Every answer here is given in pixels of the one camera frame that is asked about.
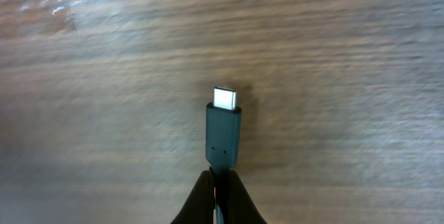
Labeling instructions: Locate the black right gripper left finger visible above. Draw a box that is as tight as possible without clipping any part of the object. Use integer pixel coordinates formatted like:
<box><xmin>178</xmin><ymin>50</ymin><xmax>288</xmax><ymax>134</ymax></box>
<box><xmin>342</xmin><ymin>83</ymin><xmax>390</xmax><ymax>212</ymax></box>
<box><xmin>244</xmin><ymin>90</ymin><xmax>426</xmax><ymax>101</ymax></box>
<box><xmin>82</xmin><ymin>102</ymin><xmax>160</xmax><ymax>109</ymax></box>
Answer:
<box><xmin>171</xmin><ymin>170</ymin><xmax>215</xmax><ymax>224</ymax></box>

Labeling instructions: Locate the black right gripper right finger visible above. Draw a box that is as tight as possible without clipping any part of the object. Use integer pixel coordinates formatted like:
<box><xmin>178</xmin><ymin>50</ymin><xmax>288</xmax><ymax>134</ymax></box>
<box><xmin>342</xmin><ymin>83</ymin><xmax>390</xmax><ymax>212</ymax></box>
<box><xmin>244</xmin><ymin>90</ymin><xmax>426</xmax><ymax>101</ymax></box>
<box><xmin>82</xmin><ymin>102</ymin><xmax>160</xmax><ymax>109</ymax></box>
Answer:
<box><xmin>227</xmin><ymin>171</ymin><xmax>266</xmax><ymax>224</ymax></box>

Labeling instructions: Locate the black USB charging cable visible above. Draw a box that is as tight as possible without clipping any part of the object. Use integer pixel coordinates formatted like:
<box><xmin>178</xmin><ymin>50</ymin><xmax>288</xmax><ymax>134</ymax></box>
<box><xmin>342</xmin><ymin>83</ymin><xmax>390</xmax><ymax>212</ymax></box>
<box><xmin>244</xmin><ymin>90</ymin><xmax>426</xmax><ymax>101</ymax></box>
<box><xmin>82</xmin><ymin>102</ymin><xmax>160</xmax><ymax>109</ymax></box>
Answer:
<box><xmin>205</xmin><ymin>86</ymin><xmax>243</xmax><ymax>224</ymax></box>

